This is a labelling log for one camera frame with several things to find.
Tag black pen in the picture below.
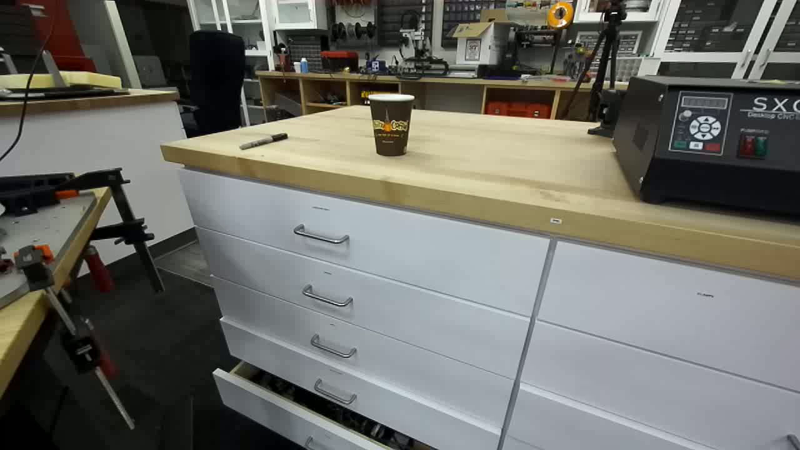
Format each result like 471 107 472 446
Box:
237 130 291 152

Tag brown paper cup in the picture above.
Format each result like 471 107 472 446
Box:
369 92 417 158

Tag wooden background shelf bench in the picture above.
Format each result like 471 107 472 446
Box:
254 67 605 123

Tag red storage bins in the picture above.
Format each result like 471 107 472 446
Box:
484 100 555 121

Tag small cardboard box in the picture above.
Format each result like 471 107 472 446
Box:
450 21 501 71

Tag open white drawer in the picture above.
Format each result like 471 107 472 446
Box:
210 360 427 450

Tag black office chair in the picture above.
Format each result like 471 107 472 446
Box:
180 31 251 140

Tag yellow tape roll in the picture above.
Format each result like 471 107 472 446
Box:
545 0 579 33

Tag wide white drawer front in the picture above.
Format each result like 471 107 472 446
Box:
519 320 800 450
537 237 800 396
502 385 697 450

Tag black bar clamp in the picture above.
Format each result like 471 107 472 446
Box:
0 168 167 296

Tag white counter with wood top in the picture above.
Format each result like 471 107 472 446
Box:
0 85 197 277

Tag black control box machine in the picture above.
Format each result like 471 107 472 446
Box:
614 75 800 220

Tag orange grey bar clamp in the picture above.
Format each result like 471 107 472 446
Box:
14 242 139 432

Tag grey mat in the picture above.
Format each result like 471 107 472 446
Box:
0 193 104 312

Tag light wooden board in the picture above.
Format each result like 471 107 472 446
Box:
0 71 125 96

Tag wooden side workbench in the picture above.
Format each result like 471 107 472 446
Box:
0 185 115 398

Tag red machine housing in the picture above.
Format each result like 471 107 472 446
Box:
14 0 101 75

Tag metal drawer handle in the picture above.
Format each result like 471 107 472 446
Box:
291 222 354 250
301 283 357 312
309 333 361 362
310 378 361 407

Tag black camera tripod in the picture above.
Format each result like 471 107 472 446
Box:
560 0 630 137

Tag red clamp handle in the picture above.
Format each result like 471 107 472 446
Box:
80 242 117 296

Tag thin black hanging cable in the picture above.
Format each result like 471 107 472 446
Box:
0 0 57 166

